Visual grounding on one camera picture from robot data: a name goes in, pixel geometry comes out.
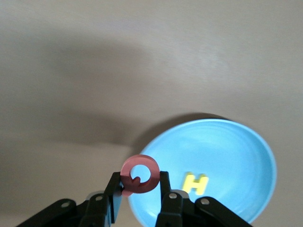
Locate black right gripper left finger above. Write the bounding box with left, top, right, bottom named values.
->
left=79, top=172, right=124, bottom=227

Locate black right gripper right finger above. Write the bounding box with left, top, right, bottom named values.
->
left=156, top=171, right=197, bottom=227

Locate yellow foam letter H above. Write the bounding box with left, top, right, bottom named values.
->
left=182, top=172, right=209, bottom=196

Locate pink foam letter Q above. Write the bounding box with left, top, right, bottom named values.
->
left=120, top=155, right=160, bottom=198

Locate blue plate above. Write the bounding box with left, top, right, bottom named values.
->
left=127, top=119, right=277, bottom=227

